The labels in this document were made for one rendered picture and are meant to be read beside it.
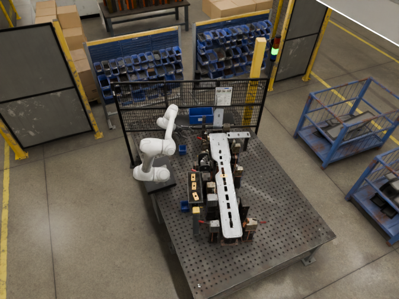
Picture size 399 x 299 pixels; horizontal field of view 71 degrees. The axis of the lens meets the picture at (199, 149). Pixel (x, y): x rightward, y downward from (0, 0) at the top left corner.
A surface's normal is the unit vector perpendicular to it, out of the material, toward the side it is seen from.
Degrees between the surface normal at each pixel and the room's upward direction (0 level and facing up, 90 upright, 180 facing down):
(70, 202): 0
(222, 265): 0
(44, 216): 0
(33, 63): 90
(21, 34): 89
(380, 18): 90
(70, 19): 90
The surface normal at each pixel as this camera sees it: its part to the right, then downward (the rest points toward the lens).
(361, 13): -0.92, 0.29
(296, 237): 0.01, -0.66
